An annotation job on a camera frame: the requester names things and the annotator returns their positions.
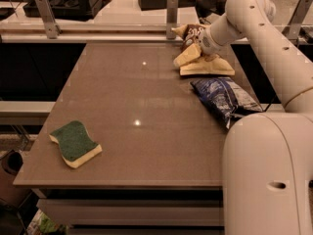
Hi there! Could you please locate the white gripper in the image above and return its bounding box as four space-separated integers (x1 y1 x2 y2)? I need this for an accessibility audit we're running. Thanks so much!
173 26 224 68

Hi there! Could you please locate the brown chip bag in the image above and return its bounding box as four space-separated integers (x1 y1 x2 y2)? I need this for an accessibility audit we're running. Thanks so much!
173 24 235 75

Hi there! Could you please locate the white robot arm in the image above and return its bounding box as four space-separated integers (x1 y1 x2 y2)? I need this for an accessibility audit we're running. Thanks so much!
174 0 313 235

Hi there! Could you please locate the blue chip bag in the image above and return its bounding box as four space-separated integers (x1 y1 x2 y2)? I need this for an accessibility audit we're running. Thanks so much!
191 77 263 129

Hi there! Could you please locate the green yellow sponge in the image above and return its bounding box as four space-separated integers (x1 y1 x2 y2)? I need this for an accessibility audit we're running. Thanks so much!
49 120 102 168

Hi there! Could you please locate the black tray on counter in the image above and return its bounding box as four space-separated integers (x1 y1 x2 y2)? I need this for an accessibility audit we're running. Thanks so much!
22 0 112 22

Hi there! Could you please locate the white table drawer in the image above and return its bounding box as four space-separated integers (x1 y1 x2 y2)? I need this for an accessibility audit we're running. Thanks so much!
38 199 224 227

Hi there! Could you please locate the brown bin on floor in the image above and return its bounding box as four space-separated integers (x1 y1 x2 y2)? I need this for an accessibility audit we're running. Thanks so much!
0 150 29 209

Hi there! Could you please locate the middle metal rail bracket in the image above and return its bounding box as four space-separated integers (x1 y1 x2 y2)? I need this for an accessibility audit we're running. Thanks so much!
166 0 178 39

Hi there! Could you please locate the metal rail bracket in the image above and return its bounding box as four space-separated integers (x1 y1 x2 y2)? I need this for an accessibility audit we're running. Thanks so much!
166 0 178 39
34 0 61 39

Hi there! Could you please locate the black cable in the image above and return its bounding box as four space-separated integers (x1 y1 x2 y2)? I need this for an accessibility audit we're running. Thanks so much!
264 95 281 113

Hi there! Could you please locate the left metal rail bracket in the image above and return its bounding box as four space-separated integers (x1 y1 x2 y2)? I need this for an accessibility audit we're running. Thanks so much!
34 0 61 39

